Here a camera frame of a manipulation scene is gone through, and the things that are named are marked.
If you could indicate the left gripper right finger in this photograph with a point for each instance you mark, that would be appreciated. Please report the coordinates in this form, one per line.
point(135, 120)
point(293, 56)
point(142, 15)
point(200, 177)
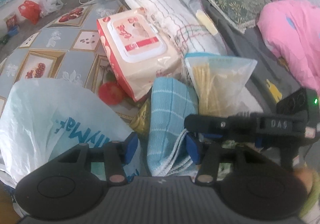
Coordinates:
point(207, 157)

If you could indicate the patterned table cloth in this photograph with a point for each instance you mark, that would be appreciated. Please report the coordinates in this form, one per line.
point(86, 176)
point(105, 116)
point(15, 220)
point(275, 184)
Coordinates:
point(69, 48)

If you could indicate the clear plastic bag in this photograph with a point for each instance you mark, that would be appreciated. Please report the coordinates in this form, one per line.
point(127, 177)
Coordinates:
point(49, 6)

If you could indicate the person's right hand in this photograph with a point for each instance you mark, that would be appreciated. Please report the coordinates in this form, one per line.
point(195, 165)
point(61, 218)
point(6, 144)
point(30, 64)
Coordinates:
point(310, 210)

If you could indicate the dark grey yellow blanket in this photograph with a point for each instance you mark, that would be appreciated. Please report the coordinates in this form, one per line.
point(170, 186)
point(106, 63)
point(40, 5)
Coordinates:
point(269, 74)

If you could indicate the pink blanket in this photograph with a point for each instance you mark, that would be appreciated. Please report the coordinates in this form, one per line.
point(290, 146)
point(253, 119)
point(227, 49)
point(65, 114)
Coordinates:
point(290, 30)

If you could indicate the red wet wipes pack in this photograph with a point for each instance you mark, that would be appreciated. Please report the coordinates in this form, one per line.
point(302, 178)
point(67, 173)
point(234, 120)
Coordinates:
point(137, 52)

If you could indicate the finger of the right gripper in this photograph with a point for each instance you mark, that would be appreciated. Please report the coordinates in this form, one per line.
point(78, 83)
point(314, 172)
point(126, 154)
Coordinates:
point(216, 125)

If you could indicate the white striped blanket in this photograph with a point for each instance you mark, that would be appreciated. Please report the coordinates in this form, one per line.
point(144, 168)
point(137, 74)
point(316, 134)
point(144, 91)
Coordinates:
point(177, 19)

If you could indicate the red plastic bag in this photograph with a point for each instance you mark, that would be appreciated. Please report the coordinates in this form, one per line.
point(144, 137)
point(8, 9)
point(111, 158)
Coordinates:
point(30, 10)

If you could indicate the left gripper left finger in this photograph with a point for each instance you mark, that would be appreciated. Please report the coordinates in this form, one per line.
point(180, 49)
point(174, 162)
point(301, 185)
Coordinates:
point(116, 155)

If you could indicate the bag of cotton swabs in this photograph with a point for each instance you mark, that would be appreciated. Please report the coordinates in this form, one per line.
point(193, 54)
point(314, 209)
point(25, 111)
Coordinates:
point(220, 84)

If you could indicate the blue checkered towel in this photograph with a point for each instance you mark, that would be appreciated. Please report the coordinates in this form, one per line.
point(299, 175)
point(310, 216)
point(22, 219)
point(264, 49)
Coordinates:
point(171, 102)

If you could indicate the white blue plastic bag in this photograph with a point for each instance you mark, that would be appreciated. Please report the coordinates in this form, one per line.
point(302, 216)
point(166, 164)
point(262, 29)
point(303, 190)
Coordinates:
point(43, 118)

